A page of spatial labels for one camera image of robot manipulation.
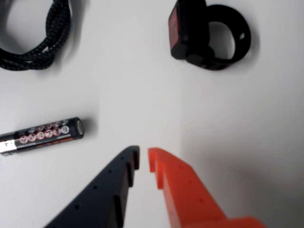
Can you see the black AA battery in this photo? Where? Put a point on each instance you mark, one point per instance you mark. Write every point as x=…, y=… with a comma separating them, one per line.
x=45, y=137

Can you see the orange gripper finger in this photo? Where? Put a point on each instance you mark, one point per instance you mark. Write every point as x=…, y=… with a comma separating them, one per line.
x=187, y=190

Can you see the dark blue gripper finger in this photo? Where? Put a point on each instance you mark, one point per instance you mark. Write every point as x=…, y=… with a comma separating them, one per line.
x=102, y=197

